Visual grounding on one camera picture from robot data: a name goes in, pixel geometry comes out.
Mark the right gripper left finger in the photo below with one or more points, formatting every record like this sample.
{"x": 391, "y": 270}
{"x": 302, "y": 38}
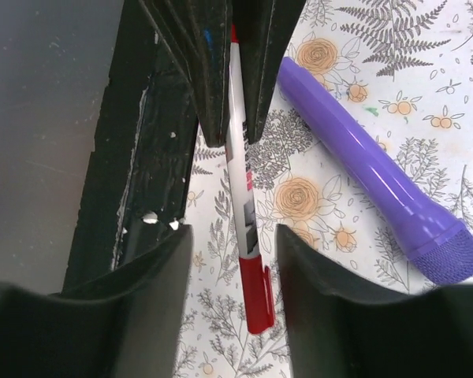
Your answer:
{"x": 123, "y": 324}

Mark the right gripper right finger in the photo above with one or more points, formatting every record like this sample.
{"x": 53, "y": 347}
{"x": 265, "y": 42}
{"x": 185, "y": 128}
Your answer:
{"x": 342, "y": 325}

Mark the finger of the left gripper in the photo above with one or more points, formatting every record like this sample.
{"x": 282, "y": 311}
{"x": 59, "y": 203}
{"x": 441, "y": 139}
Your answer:
{"x": 264, "y": 29}
{"x": 197, "y": 38}

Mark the red capped whiteboard marker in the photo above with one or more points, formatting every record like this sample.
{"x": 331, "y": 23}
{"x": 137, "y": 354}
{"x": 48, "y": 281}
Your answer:
{"x": 255, "y": 277}

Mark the purple toy microphone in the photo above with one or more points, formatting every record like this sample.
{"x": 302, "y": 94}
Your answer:
{"x": 437, "y": 243}

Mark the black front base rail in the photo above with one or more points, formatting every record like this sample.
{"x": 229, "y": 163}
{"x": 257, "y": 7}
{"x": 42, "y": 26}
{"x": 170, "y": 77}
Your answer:
{"x": 139, "y": 172}

